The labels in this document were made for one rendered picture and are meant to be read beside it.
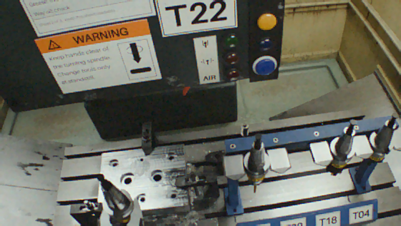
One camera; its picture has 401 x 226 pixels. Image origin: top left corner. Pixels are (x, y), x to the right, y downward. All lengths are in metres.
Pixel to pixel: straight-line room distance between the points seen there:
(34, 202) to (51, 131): 0.50
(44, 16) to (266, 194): 0.90
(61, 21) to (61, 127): 1.53
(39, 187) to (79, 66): 1.21
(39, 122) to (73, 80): 1.55
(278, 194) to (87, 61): 0.82
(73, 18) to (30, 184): 1.29
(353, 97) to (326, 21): 0.48
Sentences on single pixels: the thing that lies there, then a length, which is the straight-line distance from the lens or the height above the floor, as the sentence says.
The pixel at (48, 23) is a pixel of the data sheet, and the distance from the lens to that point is 0.46.
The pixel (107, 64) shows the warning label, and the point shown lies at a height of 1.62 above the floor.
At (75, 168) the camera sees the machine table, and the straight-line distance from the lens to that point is 1.33.
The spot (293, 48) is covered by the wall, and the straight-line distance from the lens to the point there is 1.92.
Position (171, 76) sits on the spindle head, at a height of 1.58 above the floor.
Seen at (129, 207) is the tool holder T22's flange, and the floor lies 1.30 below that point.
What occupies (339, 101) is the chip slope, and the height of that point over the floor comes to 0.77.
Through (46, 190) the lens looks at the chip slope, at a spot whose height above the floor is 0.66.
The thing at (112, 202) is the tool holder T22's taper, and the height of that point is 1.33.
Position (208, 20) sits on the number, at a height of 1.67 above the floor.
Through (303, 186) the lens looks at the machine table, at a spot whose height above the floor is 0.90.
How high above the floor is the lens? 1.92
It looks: 50 degrees down
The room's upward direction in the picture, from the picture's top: 9 degrees counter-clockwise
